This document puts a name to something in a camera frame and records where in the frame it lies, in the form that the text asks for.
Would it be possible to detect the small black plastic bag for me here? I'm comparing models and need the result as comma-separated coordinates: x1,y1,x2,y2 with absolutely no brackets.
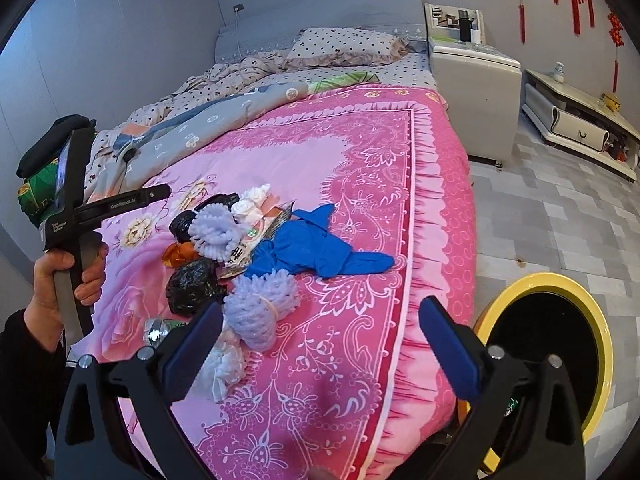
169,210,201,243
200,192,242,217

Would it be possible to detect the white charging cable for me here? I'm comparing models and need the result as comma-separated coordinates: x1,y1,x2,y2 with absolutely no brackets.
231,10,244,58

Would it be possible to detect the white low cabinet with drawer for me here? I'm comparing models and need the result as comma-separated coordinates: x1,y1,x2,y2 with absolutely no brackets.
521,69,640,183

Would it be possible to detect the yellow rimmed trash bin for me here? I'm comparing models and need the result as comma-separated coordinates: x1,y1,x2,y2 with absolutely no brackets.
457,272,615,480

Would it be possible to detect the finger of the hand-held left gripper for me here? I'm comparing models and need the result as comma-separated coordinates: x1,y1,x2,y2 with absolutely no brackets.
131,184,172,207

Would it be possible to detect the clear plastic bottle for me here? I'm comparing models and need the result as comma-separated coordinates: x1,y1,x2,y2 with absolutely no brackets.
144,317,188,347

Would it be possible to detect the person's left forearm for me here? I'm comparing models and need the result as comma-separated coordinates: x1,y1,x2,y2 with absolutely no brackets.
0,309,68,466

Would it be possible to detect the orange plastic wrapper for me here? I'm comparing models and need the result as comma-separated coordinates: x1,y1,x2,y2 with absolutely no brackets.
162,241,202,268

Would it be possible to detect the pale crumpled tissue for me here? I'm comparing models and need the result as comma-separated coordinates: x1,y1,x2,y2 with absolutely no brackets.
200,335,247,402

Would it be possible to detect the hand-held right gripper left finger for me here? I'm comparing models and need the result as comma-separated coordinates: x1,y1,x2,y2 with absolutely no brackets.
52,301,226,480

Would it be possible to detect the printed snack packet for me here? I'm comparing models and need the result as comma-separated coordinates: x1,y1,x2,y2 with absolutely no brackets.
220,205,293,281

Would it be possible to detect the purple foam net bundle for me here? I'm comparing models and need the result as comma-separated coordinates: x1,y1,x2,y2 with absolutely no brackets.
223,269,299,352
189,207,242,262

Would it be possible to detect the white tissue ball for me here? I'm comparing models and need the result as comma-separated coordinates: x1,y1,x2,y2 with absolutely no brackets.
232,183,273,226

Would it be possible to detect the large black plastic bag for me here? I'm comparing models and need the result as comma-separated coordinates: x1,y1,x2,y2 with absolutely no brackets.
165,260,228,317

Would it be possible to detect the white display box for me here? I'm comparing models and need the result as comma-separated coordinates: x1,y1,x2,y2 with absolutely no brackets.
425,4,484,44

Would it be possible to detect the polka dot quilt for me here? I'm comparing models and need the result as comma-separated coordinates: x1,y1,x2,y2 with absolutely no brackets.
85,52,436,196

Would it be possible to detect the person's left hand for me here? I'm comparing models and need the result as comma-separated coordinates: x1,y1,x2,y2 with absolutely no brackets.
29,242,108,323

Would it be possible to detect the green printed cloth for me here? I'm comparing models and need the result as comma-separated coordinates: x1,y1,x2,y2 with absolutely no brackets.
17,157,63,232

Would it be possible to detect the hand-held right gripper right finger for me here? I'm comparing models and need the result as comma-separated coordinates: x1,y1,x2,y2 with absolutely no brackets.
417,296,588,480

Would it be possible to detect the grey floral quilt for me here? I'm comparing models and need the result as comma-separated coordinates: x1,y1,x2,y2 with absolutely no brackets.
92,80,321,188

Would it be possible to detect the white bedside cabinet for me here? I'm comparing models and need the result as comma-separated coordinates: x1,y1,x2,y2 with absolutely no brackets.
430,41,522,167

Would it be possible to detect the pink floral bedspread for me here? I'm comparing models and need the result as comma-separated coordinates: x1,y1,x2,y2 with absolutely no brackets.
82,85,478,480

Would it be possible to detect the blue plastic glove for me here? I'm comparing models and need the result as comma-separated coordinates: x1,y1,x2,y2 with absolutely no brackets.
245,203,396,279

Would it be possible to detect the grey bed headboard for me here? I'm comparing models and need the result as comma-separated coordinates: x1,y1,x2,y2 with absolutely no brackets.
215,0,428,65

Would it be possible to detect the polka dot pillow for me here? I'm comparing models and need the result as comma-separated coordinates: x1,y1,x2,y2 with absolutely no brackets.
285,27,411,69

